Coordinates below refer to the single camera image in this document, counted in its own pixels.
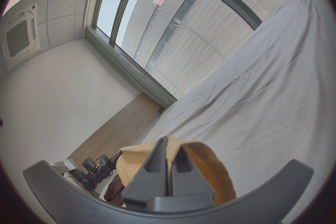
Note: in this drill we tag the bed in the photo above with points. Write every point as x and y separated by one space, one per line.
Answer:
249 86

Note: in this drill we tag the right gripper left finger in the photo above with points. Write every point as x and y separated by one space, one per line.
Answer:
152 181

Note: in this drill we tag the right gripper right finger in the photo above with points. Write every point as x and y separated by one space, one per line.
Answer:
189 183

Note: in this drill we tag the dark red garment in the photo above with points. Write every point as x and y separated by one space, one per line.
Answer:
112 190

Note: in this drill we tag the window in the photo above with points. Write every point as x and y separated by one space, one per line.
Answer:
183 34

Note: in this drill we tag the yellow garment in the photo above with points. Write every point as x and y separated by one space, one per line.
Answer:
207 167

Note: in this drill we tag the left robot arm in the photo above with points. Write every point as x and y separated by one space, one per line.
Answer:
90 174

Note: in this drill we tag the white ceiling air conditioner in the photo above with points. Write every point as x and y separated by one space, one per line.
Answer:
19 36

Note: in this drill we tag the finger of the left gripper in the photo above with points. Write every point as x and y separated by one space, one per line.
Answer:
116 157

